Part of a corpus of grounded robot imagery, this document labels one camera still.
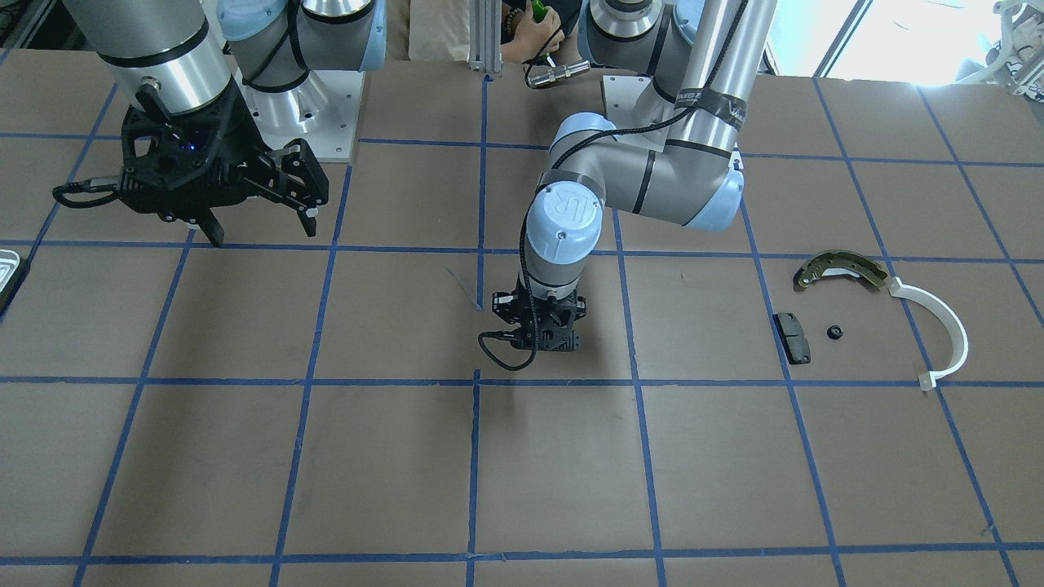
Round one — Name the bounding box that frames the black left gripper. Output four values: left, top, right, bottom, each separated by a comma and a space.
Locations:
511, 285, 586, 352

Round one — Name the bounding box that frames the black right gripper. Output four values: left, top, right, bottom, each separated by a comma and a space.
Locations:
118, 79, 318, 248

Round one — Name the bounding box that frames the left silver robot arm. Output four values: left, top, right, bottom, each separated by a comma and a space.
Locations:
492, 1, 776, 353

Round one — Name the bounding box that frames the silver metal tray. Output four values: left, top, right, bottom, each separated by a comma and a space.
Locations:
1, 249, 23, 305

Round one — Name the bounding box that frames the loose blue tape thread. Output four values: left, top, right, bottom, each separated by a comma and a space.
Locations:
445, 267, 481, 311

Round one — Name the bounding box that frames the dark grey brake pad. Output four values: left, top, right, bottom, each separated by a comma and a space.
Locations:
773, 312, 812, 365

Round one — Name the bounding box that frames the person in beige shirt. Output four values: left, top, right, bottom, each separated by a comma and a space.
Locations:
387, 1, 575, 64

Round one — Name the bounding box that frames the brass brake shoe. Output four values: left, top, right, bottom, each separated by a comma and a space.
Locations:
793, 249, 889, 290

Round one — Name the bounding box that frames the white curved plastic part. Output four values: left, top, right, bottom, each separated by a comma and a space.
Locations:
887, 277, 969, 391

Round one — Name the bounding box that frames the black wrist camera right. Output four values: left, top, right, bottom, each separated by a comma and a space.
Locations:
245, 138, 330, 213

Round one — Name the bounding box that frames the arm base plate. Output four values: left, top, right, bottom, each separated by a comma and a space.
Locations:
308, 70, 367, 164
601, 74, 745, 170

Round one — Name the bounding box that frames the aluminium frame post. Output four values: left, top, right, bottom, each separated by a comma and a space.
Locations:
467, 0, 503, 77

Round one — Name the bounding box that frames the green handled tool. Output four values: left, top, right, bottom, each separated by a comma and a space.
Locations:
525, 1, 564, 64

